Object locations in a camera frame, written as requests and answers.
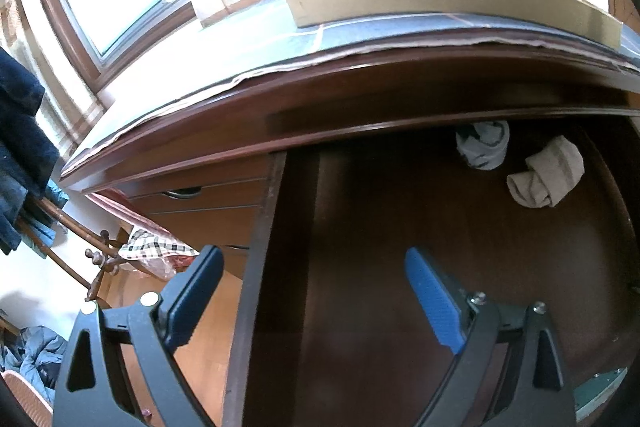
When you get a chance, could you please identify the dark blue hanging clothes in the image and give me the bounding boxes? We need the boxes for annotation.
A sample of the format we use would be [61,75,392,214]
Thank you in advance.
[0,47,68,255]

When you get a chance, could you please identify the wooden coat rack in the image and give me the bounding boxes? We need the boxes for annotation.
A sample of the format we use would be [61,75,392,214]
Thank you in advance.
[37,197,131,308]

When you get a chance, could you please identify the beige sock roll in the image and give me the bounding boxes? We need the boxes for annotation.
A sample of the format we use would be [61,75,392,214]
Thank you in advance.
[506,136,586,208]

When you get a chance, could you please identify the dark wooden drawer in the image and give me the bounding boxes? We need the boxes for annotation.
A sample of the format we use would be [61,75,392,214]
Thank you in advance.
[222,112,640,427]

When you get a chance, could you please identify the wooden dresser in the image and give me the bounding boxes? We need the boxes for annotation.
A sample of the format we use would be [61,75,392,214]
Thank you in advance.
[59,42,640,427]

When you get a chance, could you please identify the pink plastic bag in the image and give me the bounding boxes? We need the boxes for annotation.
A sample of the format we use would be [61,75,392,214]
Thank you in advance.
[132,252,196,280]

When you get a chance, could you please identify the blue checked cloth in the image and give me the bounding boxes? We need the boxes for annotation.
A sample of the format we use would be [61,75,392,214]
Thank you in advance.
[62,4,640,168]

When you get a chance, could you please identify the grey sock pair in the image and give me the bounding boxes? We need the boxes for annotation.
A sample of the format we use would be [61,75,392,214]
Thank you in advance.
[455,120,511,171]

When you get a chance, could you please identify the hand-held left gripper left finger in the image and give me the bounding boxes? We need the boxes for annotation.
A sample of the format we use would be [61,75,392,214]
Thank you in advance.
[52,244,224,427]

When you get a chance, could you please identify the wooden wardrobe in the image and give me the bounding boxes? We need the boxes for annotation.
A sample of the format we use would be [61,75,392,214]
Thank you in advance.
[602,0,640,68]

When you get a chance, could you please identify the plaid cloth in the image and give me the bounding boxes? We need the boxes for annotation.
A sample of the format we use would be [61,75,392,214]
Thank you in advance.
[118,227,201,260]

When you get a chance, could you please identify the wicker basket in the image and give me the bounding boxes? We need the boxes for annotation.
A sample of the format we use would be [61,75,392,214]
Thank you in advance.
[0,369,53,427]

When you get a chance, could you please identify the blue jacket on floor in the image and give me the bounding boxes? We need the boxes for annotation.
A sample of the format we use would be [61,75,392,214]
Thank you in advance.
[0,324,68,403]

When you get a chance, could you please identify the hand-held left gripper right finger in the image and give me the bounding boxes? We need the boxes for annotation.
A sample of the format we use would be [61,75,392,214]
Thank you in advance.
[404,248,576,427]

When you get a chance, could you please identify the small dresser drawer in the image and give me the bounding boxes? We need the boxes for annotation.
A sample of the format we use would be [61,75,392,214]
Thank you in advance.
[127,179,271,212]

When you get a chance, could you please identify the teal box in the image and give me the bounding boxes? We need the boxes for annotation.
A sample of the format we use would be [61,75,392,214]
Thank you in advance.
[572,367,628,423]

